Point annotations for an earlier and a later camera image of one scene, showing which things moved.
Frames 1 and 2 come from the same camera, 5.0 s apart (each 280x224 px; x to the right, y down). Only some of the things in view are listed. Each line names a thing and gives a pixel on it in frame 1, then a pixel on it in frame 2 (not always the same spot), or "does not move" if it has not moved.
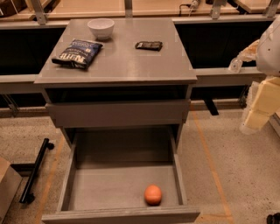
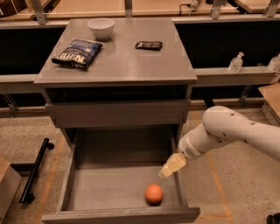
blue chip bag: x=79 y=53 does not move
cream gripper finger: x=250 y=52 to x=165 y=172
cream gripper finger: x=263 y=101 to x=177 y=162
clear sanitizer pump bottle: x=235 y=65 does not move
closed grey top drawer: x=119 y=113 does not move
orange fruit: x=153 y=195 does not move
